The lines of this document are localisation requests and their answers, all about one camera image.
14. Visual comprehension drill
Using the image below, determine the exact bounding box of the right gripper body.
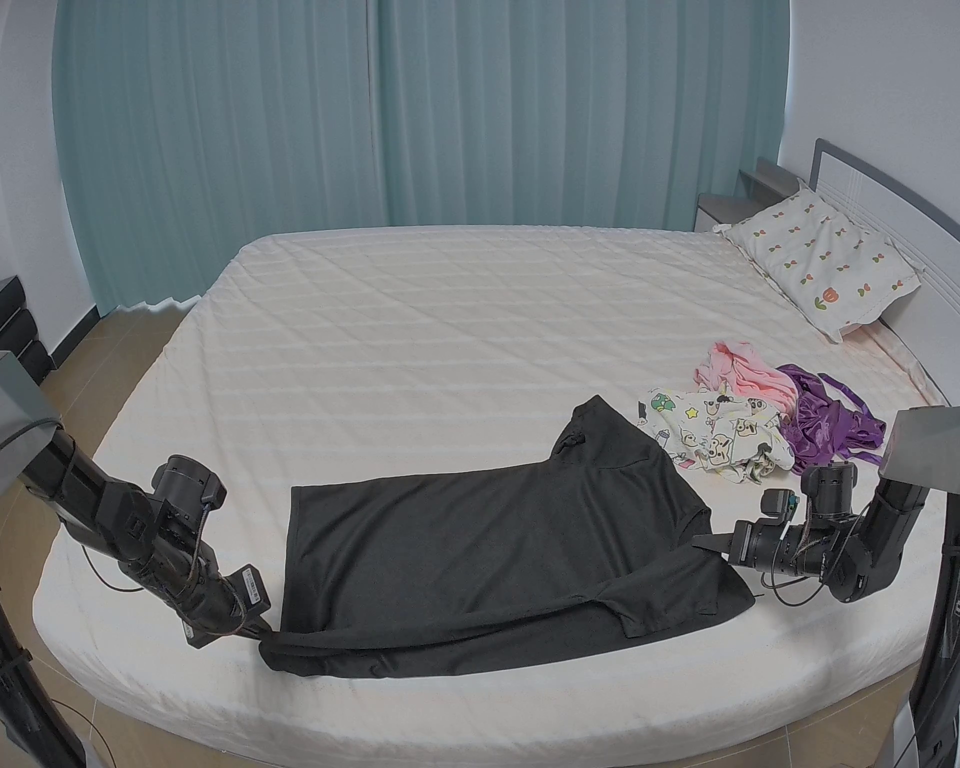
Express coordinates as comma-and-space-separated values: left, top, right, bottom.
726, 517, 793, 577

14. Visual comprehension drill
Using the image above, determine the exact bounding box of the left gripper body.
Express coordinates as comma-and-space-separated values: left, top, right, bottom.
183, 567, 271, 651

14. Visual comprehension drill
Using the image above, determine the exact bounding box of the black T-shirt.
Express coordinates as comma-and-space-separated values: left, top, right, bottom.
257, 395, 757, 680

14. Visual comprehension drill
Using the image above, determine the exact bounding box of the bed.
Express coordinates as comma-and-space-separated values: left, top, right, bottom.
31, 138, 960, 768

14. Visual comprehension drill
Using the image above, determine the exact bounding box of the white printed garment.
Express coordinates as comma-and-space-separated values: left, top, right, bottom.
637, 386, 796, 485

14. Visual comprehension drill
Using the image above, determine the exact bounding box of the purple satin garment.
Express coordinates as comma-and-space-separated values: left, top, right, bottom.
776, 363, 890, 470

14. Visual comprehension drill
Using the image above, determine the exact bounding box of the pink garment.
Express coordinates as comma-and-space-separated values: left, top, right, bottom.
693, 341, 800, 414

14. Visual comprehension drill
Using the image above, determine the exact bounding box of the white printed pillow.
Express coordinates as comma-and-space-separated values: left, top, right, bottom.
721, 186, 922, 345

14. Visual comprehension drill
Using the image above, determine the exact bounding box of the grey bedside table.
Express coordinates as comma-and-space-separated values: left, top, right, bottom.
696, 157, 811, 232

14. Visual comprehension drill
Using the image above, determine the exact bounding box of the black chest of drawers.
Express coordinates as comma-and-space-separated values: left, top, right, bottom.
0, 276, 54, 387

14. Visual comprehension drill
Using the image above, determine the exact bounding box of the blue-green curtain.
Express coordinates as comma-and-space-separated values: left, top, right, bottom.
51, 0, 384, 315
377, 0, 792, 230

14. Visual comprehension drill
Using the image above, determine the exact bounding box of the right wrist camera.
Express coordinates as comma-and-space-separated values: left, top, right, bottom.
759, 486, 800, 522

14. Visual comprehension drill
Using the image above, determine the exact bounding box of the black cable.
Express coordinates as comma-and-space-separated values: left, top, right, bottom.
756, 570, 830, 609

